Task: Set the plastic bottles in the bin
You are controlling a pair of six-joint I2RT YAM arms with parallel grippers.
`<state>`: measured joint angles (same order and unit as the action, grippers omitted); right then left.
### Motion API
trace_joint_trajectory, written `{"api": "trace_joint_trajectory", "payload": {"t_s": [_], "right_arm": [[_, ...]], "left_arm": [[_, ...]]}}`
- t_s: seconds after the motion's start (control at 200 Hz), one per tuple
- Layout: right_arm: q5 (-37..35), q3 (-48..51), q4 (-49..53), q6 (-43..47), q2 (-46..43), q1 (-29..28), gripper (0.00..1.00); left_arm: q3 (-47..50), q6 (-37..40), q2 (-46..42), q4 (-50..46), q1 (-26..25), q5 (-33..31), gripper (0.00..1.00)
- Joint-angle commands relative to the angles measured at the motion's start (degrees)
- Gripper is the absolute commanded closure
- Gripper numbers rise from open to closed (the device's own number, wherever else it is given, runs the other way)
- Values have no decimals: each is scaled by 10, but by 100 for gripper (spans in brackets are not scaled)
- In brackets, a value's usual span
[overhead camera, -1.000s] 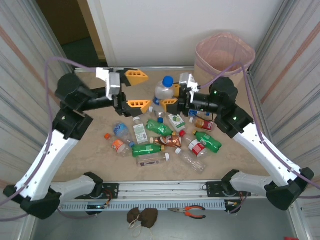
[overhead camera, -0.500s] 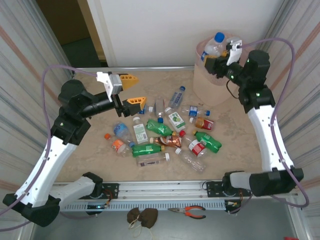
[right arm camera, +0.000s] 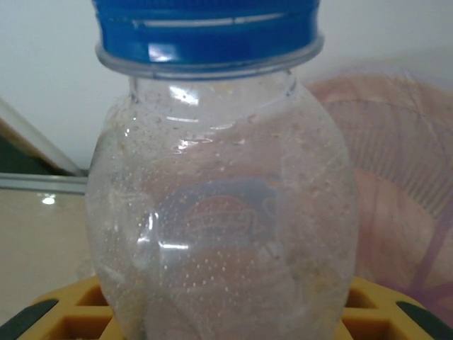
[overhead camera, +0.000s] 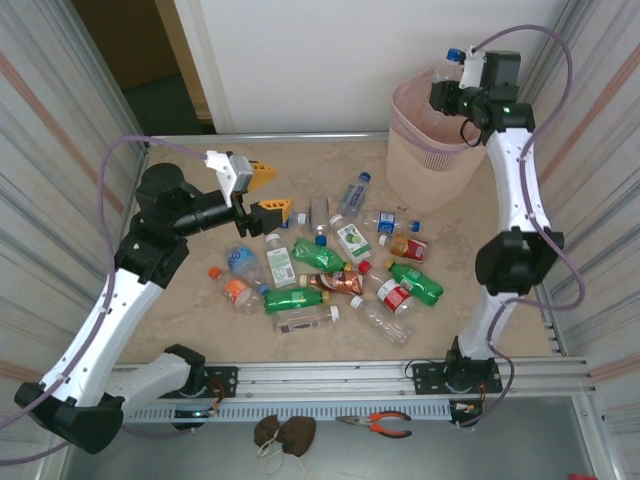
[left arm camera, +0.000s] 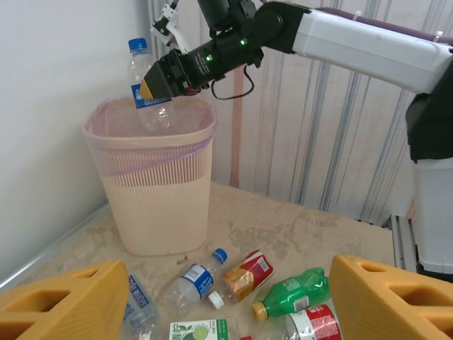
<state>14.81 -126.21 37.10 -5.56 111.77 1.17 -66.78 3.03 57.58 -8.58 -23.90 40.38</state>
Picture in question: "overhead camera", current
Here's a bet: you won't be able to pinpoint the clear square bottle blue cap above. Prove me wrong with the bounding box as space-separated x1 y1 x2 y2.
307 193 332 247

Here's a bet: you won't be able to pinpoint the white label bottle green print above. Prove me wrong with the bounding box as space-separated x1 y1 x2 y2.
263 232 297 290

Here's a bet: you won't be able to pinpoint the large bottle blue label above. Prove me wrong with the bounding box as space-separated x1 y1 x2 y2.
224 243 272 296

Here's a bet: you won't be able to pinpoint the green plastic bottle yellow cap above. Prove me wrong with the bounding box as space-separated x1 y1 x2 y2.
262 287 332 316
383 258 445 306
291 237 354 275

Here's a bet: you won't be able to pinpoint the clear unlabelled bottle blue cap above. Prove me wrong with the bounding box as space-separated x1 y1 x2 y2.
430 47 469 89

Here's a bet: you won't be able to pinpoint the slim clear bottle blue label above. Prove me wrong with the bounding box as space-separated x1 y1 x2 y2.
337 171 374 217

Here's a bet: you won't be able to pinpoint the lime label bottle white cap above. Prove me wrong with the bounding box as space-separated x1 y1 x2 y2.
328 213 374 266

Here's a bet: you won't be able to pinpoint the brown coffee bottle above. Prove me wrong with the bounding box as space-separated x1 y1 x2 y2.
298 271 366 297

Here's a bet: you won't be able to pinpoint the beige ribbed plastic bin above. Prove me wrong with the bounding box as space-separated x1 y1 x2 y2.
384 67 494 214

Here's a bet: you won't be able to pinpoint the clear bottle purple label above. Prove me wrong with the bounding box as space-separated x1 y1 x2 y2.
271 304 342 336

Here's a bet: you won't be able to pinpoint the blue white label bottle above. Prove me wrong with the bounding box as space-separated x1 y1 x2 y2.
360 209 422 236

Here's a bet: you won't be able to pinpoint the red orange label bottle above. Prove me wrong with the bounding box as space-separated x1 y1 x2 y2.
378 233 430 264

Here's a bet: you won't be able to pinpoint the clear ribbed bottle white cap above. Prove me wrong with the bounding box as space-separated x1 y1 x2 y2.
349 294 414 348

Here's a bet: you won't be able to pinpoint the brown cloth pouch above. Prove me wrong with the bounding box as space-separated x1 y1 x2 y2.
279 415 318 459
253 414 284 449

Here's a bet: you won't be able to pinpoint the aluminium back edge rail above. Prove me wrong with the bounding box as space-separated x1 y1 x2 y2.
147 131 396 147

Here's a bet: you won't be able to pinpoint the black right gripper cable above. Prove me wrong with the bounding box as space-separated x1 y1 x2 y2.
458 117 489 150

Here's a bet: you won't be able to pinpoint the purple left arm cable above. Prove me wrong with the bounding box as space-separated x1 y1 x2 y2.
0 135 209 469

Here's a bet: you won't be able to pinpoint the white door frame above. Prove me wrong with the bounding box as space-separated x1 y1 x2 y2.
154 0 236 136

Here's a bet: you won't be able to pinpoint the aluminium front extrusion rail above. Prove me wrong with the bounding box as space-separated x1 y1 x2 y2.
112 355 599 401

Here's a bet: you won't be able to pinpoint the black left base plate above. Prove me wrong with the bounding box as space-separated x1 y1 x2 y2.
199 366 239 400

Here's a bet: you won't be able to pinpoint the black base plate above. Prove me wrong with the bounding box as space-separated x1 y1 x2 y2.
411 360 503 396
199 366 239 400

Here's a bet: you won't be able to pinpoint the orange red base wires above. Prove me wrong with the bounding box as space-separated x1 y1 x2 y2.
449 382 489 416
207 377 236 416

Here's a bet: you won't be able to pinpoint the white slotted cable duct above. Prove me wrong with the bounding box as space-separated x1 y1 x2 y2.
122 399 454 424

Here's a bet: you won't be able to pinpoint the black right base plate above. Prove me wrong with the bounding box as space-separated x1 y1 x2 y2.
411 360 503 396

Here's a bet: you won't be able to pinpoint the orange handled pliers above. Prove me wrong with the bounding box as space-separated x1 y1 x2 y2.
334 410 414 440

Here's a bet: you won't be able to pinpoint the beige pouch string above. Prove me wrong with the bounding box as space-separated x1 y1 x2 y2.
256 433 307 476

